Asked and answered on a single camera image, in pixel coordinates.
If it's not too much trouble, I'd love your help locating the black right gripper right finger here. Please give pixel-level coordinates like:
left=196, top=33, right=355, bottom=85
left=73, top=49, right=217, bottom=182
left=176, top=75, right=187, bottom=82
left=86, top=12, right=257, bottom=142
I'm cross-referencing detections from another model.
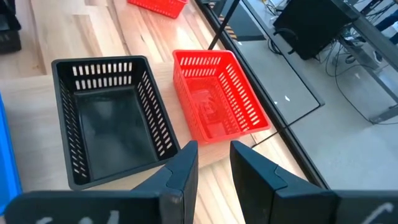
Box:
left=229, top=139, right=398, bottom=224

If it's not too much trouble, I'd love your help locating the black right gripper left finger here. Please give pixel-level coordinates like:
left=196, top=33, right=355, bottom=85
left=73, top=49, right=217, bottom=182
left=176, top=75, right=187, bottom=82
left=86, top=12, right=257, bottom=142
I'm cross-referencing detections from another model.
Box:
left=4, top=139, right=199, bottom=224

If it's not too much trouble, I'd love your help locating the black plastic slotted basket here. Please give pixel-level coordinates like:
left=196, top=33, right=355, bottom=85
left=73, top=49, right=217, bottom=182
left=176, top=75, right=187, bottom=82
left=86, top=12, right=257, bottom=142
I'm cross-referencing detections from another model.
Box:
left=51, top=55, right=182, bottom=191

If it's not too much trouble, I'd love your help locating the red plastic slotted basket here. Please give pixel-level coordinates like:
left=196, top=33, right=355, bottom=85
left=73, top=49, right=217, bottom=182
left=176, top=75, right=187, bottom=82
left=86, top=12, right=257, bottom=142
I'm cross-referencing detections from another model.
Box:
left=172, top=49, right=272, bottom=145
left=126, top=0, right=190, bottom=19

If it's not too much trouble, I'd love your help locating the blue plastic slotted basket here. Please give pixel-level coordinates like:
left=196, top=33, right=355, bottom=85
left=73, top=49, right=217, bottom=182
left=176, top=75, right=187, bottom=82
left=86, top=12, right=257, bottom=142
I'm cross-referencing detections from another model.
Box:
left=0, top=92, right=24, bottom=216

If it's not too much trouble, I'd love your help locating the grey desk leg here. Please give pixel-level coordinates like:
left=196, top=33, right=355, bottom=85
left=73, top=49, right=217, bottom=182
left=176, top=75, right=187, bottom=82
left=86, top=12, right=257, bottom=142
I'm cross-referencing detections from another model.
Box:
left=338, top=0, right=398, bottom=124

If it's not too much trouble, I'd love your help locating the black computer tower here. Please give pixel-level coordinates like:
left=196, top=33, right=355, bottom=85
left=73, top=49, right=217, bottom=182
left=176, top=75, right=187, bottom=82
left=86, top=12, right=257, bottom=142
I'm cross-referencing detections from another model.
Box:
left=272, top=0, right=362, bottom=61

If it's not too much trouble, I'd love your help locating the black table edge rail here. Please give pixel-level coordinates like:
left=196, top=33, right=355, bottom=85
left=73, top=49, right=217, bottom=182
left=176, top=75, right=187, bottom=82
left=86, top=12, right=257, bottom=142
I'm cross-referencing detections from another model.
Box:
left=193, top=0, right=331, bottom=190

